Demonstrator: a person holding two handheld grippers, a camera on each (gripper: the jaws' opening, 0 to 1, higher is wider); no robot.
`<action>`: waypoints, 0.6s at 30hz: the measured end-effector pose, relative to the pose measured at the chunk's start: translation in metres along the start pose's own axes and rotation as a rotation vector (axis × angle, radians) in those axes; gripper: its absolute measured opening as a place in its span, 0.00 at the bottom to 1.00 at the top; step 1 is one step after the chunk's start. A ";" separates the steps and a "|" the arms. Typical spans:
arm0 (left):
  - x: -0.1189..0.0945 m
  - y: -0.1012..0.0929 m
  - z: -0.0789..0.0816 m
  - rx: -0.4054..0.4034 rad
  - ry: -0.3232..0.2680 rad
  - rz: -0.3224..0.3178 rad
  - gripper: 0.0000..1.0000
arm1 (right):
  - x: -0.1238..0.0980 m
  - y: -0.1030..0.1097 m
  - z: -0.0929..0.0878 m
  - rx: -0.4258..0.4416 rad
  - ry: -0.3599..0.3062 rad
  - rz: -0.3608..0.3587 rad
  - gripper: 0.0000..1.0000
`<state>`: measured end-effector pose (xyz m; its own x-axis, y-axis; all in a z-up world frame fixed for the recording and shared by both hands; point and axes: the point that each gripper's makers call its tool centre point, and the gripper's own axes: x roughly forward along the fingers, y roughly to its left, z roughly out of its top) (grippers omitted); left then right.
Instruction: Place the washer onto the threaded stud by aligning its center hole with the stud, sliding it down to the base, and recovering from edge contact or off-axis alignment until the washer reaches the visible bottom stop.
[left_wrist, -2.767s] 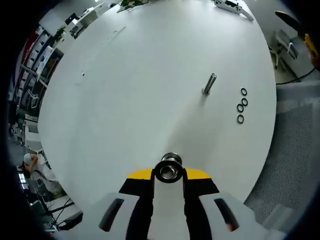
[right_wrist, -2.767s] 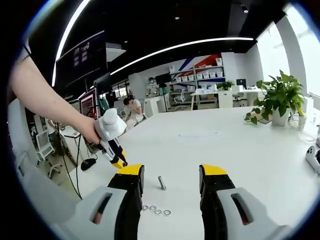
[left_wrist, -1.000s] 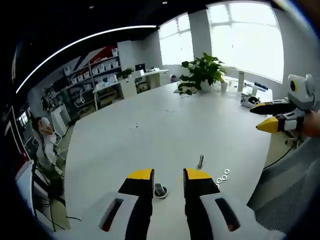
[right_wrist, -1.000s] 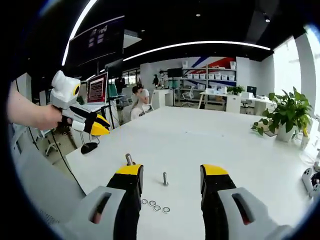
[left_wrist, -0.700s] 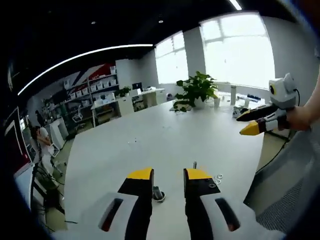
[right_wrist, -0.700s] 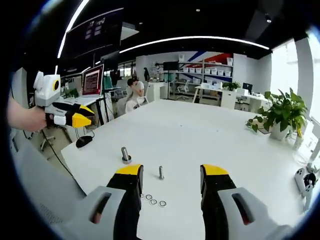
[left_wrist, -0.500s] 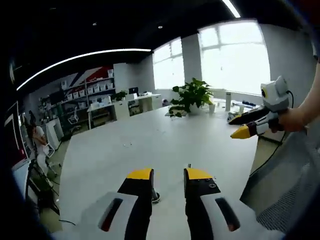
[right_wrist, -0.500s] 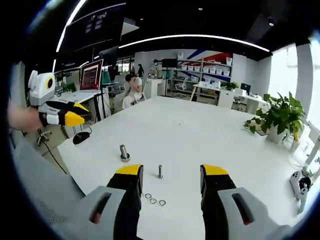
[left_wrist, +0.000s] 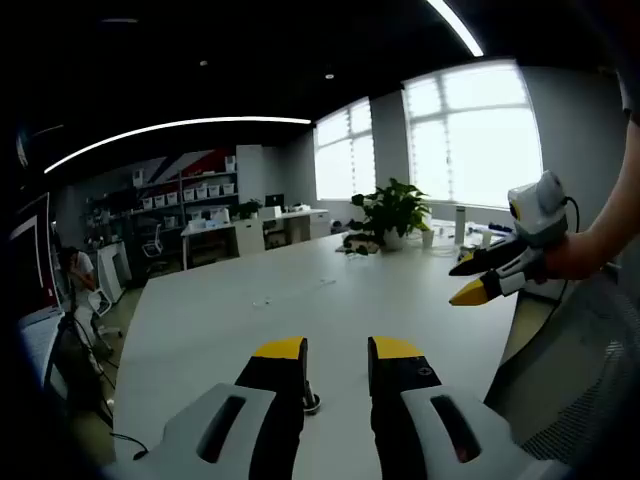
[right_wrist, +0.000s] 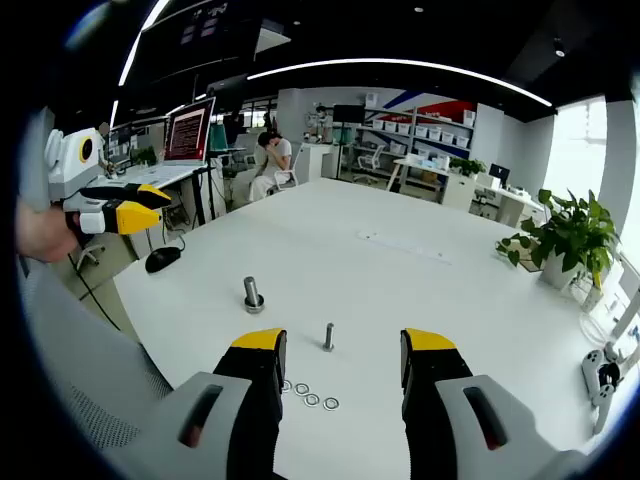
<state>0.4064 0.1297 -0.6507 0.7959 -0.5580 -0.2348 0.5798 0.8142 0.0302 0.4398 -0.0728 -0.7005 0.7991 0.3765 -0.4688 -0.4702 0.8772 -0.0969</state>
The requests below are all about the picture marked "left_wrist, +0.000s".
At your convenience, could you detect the white cabinet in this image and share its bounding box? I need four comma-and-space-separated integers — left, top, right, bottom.
96, 244, 133, 303

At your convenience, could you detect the row of white storage bins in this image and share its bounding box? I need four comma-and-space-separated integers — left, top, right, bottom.
132, 155, 237, 211

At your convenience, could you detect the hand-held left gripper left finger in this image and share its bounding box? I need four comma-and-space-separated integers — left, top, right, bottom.
102, 335, 309, 480

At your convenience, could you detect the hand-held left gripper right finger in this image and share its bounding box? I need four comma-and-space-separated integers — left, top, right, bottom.
368, 335, 574, 480

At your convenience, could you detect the metal storage shelf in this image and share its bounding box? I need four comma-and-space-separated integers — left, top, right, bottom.
130, 157, 240, 244

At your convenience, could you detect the large potted plant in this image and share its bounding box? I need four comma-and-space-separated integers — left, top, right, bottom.
342, 178, 433, 257

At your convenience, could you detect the white office chair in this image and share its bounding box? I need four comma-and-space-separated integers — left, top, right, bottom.
141, 223, 170, 274

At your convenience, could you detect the small potted plant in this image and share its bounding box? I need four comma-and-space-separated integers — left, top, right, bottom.
231, 198, 264, 222

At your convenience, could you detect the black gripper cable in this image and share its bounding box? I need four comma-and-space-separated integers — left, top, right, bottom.
542, 195, 582, 326

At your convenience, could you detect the black tripod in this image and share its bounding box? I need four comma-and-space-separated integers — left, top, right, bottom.
42, 310, 120, 429

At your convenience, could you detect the white office desk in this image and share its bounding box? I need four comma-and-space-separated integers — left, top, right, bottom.
180, 219, 266, 270

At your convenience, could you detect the person's right hand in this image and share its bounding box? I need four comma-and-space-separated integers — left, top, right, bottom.
543, 232, 602, 282

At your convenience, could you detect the grey mesh office chair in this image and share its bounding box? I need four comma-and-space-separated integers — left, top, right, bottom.
482, 275, 640, 462

